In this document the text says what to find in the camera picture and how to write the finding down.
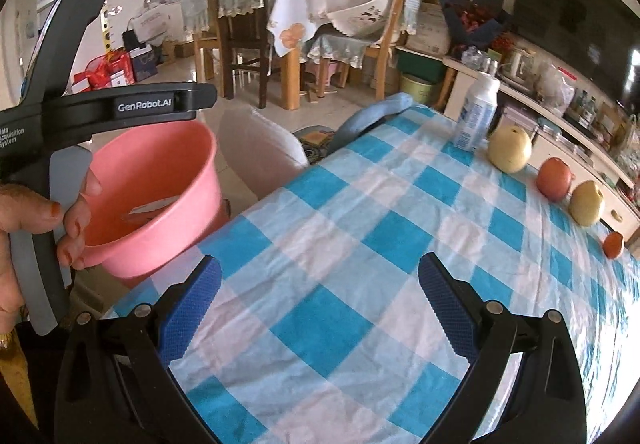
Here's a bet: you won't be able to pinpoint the white grey foil bag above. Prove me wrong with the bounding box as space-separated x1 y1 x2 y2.
122 196 179 225

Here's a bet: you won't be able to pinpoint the yellow sleeved left forearm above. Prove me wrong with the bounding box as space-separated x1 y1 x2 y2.
0 331 38 427

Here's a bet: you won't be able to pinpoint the pink plastic trash bucket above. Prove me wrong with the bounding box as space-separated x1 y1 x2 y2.
82 120 229 282

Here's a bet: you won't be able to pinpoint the person's left hand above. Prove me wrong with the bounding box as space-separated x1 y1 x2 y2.
1 171 102 334

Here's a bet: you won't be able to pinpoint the red gift bags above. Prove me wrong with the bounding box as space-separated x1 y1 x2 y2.
70 48 136 94

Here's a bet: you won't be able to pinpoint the blue checkered tablecloth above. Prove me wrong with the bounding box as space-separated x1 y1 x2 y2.
112 107 639 443

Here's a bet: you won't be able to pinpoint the red apple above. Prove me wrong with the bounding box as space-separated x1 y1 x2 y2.
536 157 575 202

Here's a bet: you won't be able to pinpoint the small orange tangerine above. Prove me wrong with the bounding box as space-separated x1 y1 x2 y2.
602 231 625 260

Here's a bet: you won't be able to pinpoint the right yellow pear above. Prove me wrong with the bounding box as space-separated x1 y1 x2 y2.
568 181 604 227

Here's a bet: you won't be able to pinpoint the yellow pear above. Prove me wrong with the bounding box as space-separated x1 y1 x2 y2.
487 125 532 174
568 181 604 227

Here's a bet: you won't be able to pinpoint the left yellow pear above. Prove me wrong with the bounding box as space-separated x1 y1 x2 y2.
487 125 532 174

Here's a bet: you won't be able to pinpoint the white milk bottle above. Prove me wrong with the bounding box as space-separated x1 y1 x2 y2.
451 72 500 151

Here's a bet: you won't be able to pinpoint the white tv cabinet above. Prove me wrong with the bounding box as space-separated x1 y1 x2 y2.
434 54 640 237

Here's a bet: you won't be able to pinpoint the green waste bin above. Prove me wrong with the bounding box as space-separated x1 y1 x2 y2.
400 73 434 106

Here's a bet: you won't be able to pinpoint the dark wooden chair with cover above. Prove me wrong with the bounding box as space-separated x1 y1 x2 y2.
216 0 270 109

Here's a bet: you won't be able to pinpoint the dining table with white cloth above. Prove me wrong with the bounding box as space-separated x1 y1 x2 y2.
267 0 329 111

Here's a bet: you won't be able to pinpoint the wooden dining chair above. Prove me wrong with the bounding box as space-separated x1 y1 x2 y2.
314 0 429 102

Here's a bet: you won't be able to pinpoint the black flat screen television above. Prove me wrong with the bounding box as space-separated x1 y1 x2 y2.
512 0 639 113

